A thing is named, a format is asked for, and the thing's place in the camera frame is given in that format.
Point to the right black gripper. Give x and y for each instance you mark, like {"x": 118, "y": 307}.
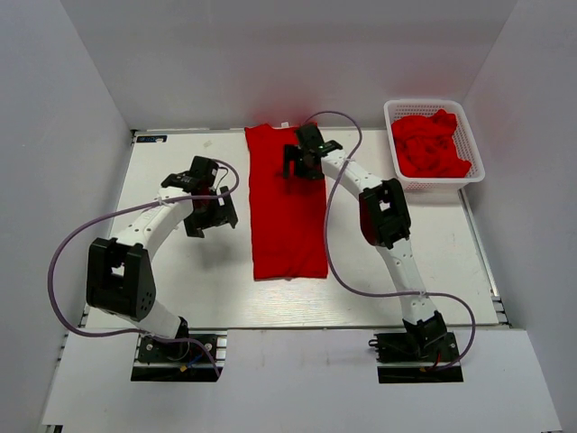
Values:
{"x": 291, "y": 153}

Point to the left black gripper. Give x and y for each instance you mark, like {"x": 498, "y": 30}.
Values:
{"x": 226, "y": 213}

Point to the red t shirt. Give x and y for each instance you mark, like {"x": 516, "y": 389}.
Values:
{"x": 287, "y": 215}

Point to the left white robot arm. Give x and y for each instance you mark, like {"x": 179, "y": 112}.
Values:
{"x": 120, "y": 280}

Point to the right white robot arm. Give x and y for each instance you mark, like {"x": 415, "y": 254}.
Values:
{"x": 385, "y": 224}

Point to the red t shirts in basket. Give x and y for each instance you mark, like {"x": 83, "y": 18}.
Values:
{"x": 425, "y": 147}

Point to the blue label sticker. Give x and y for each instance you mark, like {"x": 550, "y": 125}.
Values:
{"x": 151, "y": 138}

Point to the white plastic basket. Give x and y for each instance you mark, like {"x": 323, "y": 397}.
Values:
{"x": 463, "y": 139}

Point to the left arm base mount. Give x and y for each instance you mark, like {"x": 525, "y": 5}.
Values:
{"x": 180, "y": 362}

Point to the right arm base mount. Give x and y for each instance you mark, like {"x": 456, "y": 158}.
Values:
{"x": 400, "y": 362}

